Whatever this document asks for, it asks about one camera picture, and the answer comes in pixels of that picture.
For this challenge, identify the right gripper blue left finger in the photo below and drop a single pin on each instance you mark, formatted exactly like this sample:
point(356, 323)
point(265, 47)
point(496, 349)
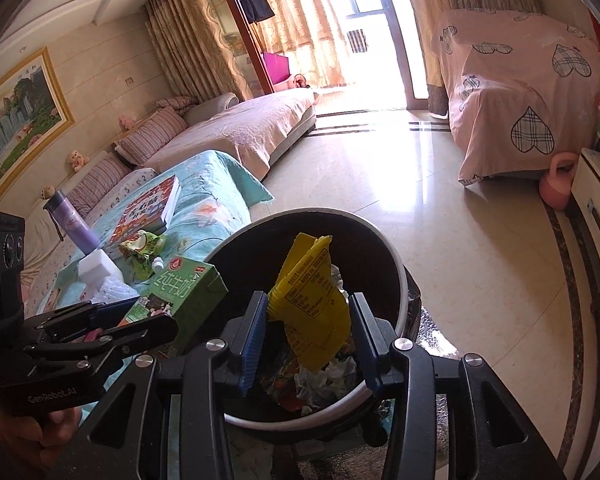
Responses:
point(244, 339)

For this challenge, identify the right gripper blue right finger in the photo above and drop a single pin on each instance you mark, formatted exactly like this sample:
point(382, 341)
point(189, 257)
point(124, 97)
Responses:
point(373, 338)

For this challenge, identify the yellow foil wrapper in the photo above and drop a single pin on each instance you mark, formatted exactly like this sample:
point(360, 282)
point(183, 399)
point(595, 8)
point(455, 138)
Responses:
point(306, 300)

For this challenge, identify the green milk carton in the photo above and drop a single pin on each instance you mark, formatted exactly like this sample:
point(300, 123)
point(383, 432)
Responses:
point(186, 290)

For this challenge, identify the white paper ball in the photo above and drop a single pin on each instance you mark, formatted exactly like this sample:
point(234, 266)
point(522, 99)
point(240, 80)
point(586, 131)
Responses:
point(325, 387)

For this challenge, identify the orange snack bag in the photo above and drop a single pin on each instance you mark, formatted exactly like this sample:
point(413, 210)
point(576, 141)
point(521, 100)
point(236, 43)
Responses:
point(286, 395)

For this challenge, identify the round black trash bin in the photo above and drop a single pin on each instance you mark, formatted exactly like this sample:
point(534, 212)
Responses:
point(363, 260)

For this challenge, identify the left hand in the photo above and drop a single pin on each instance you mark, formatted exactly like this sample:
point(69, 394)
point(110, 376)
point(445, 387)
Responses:
point(39, 445)

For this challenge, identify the white foam fruit net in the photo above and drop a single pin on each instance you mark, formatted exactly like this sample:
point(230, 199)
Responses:
point(113, 290)

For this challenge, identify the green drink pouch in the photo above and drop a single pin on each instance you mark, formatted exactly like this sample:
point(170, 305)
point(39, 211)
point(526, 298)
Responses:
point(140, 250)

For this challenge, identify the light blue floral tablecloth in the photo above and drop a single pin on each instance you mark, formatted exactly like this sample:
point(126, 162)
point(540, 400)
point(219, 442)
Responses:
point(217, 193)

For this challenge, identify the red children's book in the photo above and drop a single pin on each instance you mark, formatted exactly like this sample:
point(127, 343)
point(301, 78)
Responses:
point(152, 211)

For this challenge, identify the purple thermos bottle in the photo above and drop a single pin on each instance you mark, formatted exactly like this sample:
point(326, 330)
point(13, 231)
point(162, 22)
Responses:
point(69, 222)

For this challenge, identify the pink sofa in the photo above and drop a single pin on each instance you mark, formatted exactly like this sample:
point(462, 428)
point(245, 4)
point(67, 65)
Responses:
point(256, 133)

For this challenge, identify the striped pink cushion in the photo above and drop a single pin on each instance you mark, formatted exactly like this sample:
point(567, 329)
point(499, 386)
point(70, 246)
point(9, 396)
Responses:
point(150, 136)

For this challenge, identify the pink kettlebell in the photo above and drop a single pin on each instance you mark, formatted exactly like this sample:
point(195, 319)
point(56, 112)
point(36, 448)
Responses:
point(555, 185)

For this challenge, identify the framed landscape painting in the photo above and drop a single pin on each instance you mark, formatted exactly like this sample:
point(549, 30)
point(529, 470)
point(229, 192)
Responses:
point(33, 113)

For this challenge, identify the beige curtain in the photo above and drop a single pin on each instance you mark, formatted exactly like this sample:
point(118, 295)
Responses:
point(192, 51)

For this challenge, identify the pink heart pattern cover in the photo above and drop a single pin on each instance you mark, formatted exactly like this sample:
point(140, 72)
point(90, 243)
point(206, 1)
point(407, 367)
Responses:
point(522, 87)

